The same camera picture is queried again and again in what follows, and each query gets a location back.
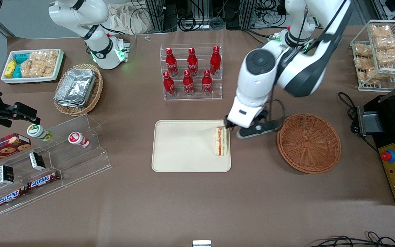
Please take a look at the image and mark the clear acrylic step display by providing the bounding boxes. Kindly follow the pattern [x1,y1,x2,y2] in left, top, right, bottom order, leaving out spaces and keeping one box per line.
[0,114,112,215]

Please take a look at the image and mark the black floor cables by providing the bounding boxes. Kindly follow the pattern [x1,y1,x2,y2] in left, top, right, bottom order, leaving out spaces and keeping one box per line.
[308,231,395,247]

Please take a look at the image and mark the green-capped yogurt bottle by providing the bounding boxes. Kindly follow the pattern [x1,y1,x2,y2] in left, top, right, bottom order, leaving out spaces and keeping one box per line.
[27,124,53,142]

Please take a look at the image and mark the white wire rack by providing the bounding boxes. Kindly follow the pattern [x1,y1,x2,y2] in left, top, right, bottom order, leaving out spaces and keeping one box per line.
[350,20,395,92]

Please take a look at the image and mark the black power cable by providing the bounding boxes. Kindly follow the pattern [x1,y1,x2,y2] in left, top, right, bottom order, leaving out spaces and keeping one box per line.
[338,92,380,153]

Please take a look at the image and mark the red-capped yogurt bottle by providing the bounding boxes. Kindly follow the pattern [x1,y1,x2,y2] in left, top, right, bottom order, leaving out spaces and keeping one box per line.
[68,132,91,149]

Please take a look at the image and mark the beige plastic tray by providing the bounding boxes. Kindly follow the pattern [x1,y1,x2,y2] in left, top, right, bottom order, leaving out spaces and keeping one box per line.
[152,120,232,173]

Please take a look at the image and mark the yellow snack packet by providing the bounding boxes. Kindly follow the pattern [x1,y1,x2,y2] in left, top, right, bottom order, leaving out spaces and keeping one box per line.
[4,60,17,78]

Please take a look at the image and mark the bagged rice crackers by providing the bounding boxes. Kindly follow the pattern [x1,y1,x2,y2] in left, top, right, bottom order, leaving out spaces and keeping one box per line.
[21,50,59,78]

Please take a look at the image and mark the grey metal plate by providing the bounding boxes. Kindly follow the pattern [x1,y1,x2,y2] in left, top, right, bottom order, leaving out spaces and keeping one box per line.
[357,106,387,137]

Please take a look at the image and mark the triangular sandwich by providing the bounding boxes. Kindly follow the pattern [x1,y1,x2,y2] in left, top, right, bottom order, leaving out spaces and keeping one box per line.
[214,126,229,157]

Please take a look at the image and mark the aluminium frame post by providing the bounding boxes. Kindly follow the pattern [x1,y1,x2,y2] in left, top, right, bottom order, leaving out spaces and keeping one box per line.
[240,0,258,30]
[145,0,179,32]

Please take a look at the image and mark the small black white box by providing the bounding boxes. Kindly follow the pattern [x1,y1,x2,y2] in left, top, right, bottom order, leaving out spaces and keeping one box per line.
[29,152,46,171]
[0,165,15,185]

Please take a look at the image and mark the Snickers bar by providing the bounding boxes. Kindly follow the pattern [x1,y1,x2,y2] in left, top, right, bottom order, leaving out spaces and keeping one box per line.
[27,171,61,190]
[0,187,28,209]

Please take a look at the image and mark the clear acrylic bottle rack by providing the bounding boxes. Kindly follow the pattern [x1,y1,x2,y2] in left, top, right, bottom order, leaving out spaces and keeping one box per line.
[160,43,223,101]

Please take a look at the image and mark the black appliance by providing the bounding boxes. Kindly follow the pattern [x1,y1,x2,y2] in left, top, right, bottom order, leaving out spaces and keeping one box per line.
[357,76,395,206]

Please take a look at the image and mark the red plaid cookie box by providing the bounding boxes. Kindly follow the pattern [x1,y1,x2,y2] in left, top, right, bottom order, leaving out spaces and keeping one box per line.
[0,133,32,169]

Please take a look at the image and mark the bagged snack in rack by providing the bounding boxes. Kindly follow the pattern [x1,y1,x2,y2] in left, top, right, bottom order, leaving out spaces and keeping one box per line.
[354,44,373,57]
[376,48,395,66]
[354,56,377,70]
[374,36,395,51]
[370,24,392,38]
[357,68,382,84]

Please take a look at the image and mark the red cola bottle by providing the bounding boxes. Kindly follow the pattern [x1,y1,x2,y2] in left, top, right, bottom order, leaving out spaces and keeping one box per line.
[210,46,222,75]
[183,70,195,96]
[165,47,179,77]
[187,47,199,77]
[202,69,213,95]
[163,71,177,97]

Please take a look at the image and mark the white plastic bin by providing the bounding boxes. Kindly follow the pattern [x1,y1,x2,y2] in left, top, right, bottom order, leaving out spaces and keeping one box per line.
[1,49,64,84]

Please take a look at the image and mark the beige cloth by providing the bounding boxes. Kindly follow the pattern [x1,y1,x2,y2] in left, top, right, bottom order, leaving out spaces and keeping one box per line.
[109,3,154,35]

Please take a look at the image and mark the stacked aluminium foil trays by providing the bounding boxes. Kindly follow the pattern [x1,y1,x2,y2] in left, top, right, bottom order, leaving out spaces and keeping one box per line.
[54,68,97,109]

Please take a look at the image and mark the brown wicker basket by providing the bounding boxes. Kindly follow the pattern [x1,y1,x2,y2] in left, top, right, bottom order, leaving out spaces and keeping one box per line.
[277,114,342,174]

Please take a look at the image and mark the light wicker basket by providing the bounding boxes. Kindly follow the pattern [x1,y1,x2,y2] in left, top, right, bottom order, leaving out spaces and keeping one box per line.
[53,63,104,117]

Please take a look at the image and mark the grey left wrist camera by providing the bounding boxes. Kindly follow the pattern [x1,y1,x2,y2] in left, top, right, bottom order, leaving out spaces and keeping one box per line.
[236,119,280,140]

